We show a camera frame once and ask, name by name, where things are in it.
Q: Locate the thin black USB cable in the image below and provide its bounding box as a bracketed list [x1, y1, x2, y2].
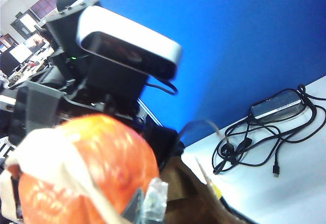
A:
[212, 111, 319, 179]

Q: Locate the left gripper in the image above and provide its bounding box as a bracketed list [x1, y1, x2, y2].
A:
[8, 80, 184, 169]

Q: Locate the printed brown paper bag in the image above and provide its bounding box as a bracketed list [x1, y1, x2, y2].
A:
[0, 118, 249, 224]

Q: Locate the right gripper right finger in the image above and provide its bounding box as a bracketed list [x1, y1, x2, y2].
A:
[140, 177, 170, 223]

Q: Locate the thick black power cord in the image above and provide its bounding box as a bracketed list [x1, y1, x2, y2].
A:
[212, 83, 326, 177]

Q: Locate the black power adapter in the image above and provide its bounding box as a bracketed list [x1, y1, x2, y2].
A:
[249, 88, 307, 121]

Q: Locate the distant computer monitor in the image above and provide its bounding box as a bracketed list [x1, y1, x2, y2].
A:
[9, 43, 34, 62]
[23, 33, 51, 54]

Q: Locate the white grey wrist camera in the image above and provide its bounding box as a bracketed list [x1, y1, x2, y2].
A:
[76, 5, 183, 80]

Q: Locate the plastic-wrapped orange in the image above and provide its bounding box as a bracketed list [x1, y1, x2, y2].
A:
[19, 114, 162, 224]

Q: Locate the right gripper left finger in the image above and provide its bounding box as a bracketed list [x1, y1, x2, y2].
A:
[121, 187, 145, 222]

